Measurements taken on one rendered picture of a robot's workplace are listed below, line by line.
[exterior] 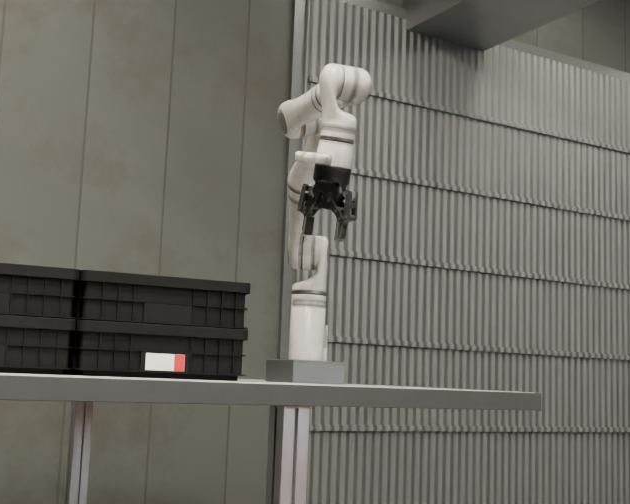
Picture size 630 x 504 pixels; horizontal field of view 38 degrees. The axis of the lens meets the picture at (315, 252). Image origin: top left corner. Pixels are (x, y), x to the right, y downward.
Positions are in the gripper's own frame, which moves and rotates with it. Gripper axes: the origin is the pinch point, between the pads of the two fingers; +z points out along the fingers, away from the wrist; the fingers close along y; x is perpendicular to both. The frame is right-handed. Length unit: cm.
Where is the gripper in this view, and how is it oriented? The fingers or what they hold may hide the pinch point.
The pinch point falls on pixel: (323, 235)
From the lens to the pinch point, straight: 186.5
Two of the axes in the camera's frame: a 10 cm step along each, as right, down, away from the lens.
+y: -7.0, -1.6, 7.0
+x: -7.0, -0.4, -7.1
